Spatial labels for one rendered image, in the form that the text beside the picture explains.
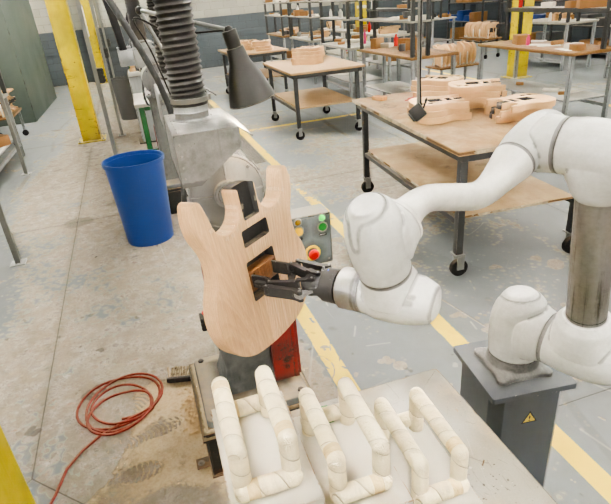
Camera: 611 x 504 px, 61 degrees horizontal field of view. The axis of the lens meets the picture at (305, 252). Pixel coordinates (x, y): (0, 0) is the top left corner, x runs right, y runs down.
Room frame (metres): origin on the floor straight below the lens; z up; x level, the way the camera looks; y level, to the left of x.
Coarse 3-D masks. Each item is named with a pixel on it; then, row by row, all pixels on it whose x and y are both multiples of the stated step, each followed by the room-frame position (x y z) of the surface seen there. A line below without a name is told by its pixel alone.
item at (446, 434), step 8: (416, 392) 0.84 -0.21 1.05; (416, 400) 0.83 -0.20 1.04; (424, 400) 0.82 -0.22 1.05; (424, 408) 0.80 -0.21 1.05; (432, 408) 0.79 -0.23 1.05; (424, 416) 0.79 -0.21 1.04; (432, 416) 0.77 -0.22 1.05; (440, 416) 0.77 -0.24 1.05; (432, 424) 0.76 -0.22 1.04; (440, 424) 0.75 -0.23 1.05; (448, 424) 0.75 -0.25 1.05; (440, 432) 0.73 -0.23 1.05; (448, 432) 0.73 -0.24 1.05; (448, 440) 0.71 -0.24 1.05; (456, 440) 0.71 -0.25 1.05; (448, 448) 0.70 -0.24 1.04; (456, 448) 0.69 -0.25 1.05; (464, 448) 0.69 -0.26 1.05; (456, 456) 0.68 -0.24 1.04; (464, 456) 0.68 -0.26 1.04
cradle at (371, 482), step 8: (360, 480) 0.63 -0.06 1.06; (368, 480) 0.63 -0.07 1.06; (376, 480) 0.63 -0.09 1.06; (384, 480) 0.63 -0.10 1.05; (392, 480) 0.64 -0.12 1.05; (352, 488) 0.62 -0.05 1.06; (360, 488) 0.62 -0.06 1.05; (368, 488) 0.62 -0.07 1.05; (376, 488) 0.62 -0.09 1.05; (384, 488) 0.62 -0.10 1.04; (336, 496) 0.61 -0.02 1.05; (344, 496) 0.61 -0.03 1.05; (352, 496) 0.61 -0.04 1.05; (360, 496) 0.61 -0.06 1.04
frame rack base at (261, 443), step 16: (256, 416) 0.76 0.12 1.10; (256, 432) 0.72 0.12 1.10; (272, 432) 0.72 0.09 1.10; (224, 448) 0.69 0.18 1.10; (256, 448) 0.68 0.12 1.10; (272, 448) 0.68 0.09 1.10; (304, 448) 0.67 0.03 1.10; (224, 464) 0.65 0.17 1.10; (256, 464) 0.65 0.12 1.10; (272, 464) 0.64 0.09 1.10; (304, 464) 0.64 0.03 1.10; (304, 480) 0.60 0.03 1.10; (272, 496) 0.58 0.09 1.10; (288, 496) 0.58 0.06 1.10; (304, 496) 0.57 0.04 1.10; (320, 496) 0.57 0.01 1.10
